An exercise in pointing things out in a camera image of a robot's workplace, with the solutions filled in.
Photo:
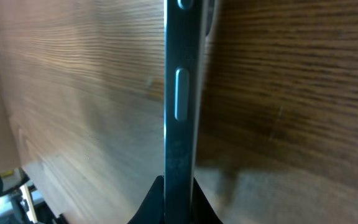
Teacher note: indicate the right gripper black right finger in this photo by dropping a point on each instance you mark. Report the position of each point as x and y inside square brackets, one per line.
[202, 211]

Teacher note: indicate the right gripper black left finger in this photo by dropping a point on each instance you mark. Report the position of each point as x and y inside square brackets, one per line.
[151, 210]

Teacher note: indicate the blue screen smartphone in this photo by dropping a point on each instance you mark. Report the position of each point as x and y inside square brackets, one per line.
[187, 23]

